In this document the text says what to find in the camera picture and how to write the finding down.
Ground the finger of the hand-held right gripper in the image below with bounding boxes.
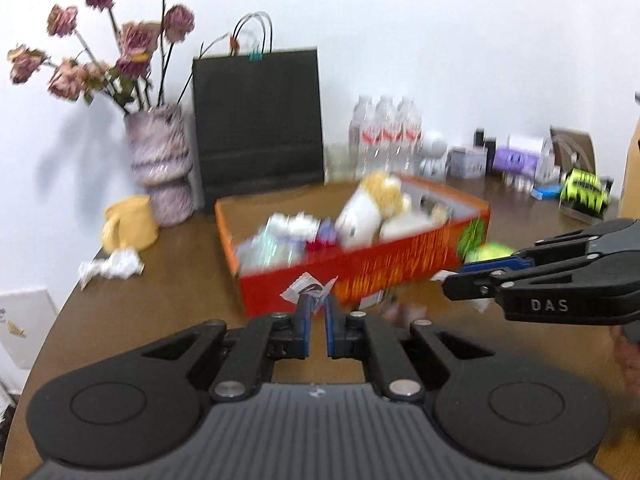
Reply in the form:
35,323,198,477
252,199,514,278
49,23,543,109
462,232,591,275
442,255,591,302

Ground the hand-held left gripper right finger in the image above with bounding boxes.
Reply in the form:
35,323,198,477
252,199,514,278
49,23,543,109
326,294,501,402

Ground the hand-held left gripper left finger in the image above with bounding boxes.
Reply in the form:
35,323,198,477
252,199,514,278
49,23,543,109
135,294,313,402

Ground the green tissue packet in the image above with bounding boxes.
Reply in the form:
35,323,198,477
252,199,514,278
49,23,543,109
462,241,513,263

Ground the clear plastic wrapper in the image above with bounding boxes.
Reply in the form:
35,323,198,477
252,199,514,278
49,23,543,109
280,271,340,316

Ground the red cardboard box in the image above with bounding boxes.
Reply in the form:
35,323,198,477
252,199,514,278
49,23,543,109
215,174,491,318

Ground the iridescent ball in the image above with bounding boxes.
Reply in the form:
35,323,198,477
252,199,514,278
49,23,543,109
235,230,301,273

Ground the purple cloth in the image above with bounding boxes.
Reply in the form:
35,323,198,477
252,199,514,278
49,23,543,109
315,217,341,243

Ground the large white tissue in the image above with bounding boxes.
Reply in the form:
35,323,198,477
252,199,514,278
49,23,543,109
267,212,321,241

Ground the white and tan plush sheep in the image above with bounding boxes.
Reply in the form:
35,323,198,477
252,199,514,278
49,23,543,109
335,171,413,248

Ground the green black can pack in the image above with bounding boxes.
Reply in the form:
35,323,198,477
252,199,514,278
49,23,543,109
559,169,613,213

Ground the purple tissue pack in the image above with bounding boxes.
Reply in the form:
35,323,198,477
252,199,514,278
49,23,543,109
492,132,546,176

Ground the small black box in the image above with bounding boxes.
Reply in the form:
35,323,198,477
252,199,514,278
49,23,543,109
474,129,497,161

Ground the white robot figure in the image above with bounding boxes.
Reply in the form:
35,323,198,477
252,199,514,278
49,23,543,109
419,130,449,181

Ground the brown paper bag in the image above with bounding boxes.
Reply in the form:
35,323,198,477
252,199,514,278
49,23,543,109
620,90,640,221

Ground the brown cardboard stand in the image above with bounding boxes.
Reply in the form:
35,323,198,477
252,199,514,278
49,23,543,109
550,126,596,181

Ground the clear water bottle red label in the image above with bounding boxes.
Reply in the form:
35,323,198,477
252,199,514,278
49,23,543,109
372,94,398,173
350,95,376,176
395,96,423,173

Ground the clear drinking glass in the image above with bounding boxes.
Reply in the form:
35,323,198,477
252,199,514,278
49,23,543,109
325,142,353,181

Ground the small crumpled white tissue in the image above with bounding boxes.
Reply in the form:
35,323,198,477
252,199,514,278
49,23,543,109
77,247,145,291

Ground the yellow mug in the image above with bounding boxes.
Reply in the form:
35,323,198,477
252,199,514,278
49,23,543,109
101,195,160,252

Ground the black paper bag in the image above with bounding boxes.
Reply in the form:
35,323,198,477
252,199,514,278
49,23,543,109
192,11,326,213

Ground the purple mottled ceramic vase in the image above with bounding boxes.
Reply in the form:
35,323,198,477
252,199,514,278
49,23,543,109
124,104,196,227

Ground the white picture card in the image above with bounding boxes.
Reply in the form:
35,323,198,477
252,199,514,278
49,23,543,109
0,287,58,386

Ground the dried pink rose bouquet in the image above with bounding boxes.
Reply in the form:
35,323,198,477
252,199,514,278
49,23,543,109
7,0,231,116

